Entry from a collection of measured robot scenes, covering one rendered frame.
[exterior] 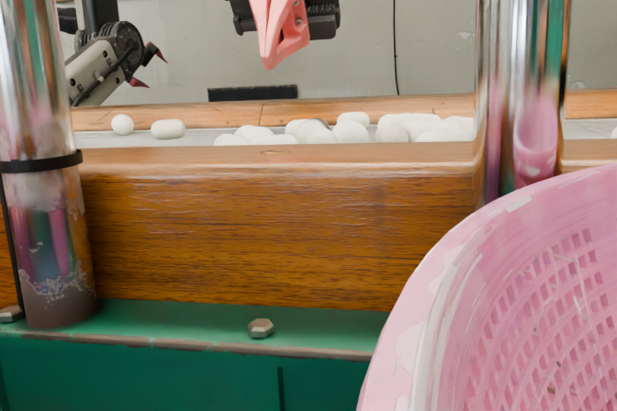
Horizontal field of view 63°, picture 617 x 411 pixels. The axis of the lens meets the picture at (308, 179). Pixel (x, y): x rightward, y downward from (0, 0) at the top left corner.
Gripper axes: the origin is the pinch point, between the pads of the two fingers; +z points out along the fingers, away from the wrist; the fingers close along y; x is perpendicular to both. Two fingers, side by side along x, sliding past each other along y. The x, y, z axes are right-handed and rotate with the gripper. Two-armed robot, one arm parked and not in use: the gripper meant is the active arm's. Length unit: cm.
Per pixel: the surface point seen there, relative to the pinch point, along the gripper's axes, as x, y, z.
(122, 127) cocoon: 8.5, -17.6, -1.2
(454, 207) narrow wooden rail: -11.3, 12.5, 23.3
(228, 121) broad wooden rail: 11.9, -7.9, -4.9
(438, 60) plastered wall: 129, 26, -161
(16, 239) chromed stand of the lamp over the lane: -12.5, -1.5, 25.4
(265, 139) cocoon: -2.9, 2.5, 12.1
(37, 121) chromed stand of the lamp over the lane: -15.3, -0.2, 22.8
